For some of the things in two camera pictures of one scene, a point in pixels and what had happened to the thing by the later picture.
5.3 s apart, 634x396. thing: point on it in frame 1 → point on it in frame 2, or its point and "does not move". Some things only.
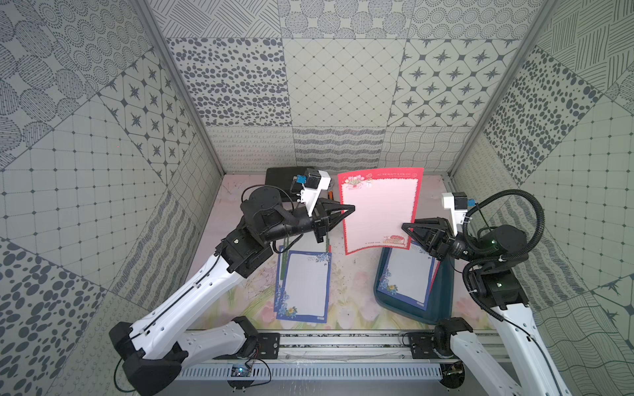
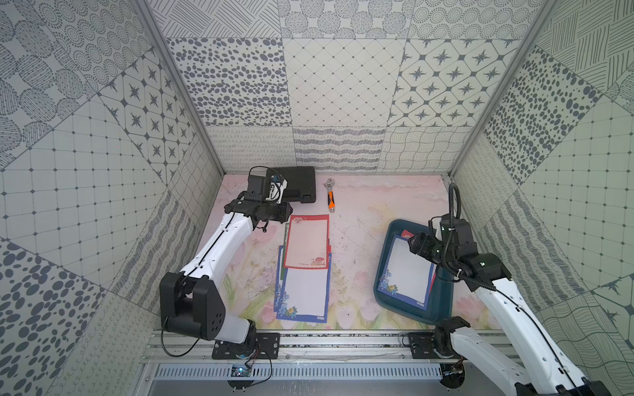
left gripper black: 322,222 → 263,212
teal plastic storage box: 440,304 does not move
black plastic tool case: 283,177 does not move
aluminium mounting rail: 330,349 does not move
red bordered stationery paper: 384,200 → 308,241
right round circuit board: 453,374 does not move
